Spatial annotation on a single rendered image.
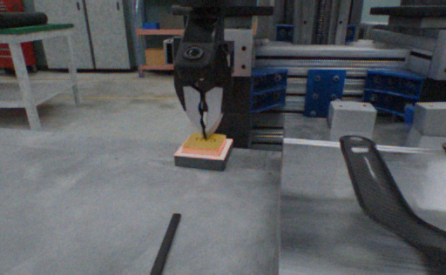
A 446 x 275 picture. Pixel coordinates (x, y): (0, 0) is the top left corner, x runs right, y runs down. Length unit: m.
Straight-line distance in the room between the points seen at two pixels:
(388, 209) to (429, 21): 0.59
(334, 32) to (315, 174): 0.64
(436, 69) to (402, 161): 0.40
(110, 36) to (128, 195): 5.31
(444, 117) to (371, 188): 0.16
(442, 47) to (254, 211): 0.50
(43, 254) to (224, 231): 0.19
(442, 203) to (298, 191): 0.12
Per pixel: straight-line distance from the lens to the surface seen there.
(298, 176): 0.30
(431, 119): 0.44
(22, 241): 0.40
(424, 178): 0.34
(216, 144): 0.48
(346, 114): 0.40
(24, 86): 3.14
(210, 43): 0.40
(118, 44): 5.66
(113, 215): 0.40
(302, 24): 0.87
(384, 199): 0.30
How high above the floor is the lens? 1.03
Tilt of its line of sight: 23 degrees down
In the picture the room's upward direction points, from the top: straight up
